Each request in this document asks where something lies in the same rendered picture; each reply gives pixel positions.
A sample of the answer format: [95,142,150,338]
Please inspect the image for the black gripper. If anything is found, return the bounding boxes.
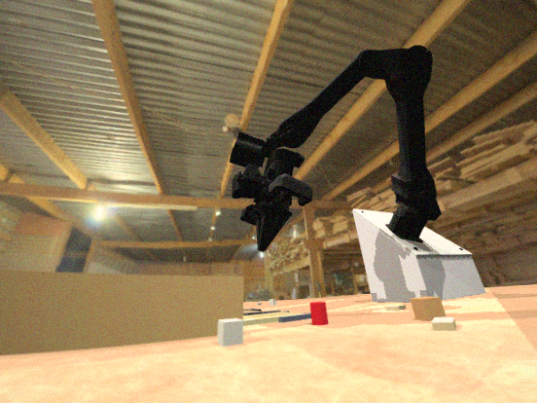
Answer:
[240,166,313,252]

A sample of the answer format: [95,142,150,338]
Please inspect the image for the brown wall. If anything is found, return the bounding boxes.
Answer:
[0,251,244,356]

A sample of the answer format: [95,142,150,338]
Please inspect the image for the pale yellow strip with green lines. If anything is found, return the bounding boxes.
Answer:
[244,311,303,326]

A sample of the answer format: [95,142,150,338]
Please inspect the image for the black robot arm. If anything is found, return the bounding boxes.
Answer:
[230,45,442,243]

